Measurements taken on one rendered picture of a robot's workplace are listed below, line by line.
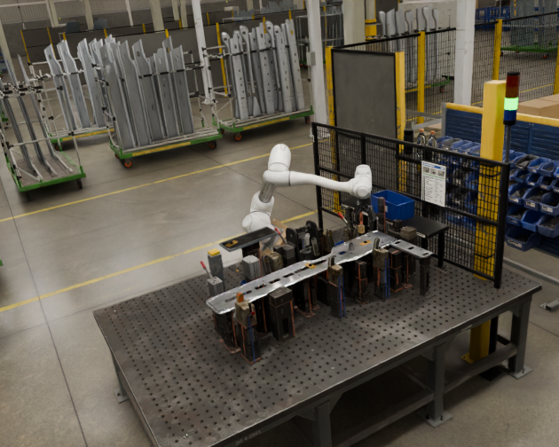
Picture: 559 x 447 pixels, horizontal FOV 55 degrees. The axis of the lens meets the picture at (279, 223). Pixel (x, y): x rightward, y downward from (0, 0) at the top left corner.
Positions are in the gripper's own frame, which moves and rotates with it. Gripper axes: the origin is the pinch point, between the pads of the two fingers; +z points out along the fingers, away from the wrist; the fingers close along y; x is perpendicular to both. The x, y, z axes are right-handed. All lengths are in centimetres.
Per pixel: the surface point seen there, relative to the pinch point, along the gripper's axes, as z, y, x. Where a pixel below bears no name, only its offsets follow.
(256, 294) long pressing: 13, 6, -90
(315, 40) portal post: -63, -556, 396
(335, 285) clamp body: 20, 20, -43
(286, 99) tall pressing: 54, -673, 401
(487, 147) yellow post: -48, 49, 58
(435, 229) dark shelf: 10.0, 22.2, 43.2
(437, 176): -23, 14, 54
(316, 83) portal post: 13, -559, 394
